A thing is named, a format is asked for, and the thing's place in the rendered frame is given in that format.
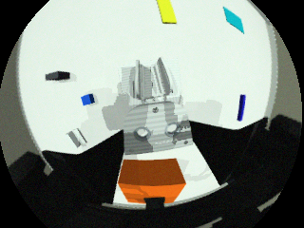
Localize yellow flat bar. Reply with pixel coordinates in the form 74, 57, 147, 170
157, 0, 176, 24

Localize small blue block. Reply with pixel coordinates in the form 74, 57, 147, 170
81, 94, 95, 105

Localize teal flat rectangular plate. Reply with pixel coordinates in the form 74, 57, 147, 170
224, 8, 244, 34

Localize blue flat bar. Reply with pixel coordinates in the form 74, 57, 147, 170
237, 94, 246, 121

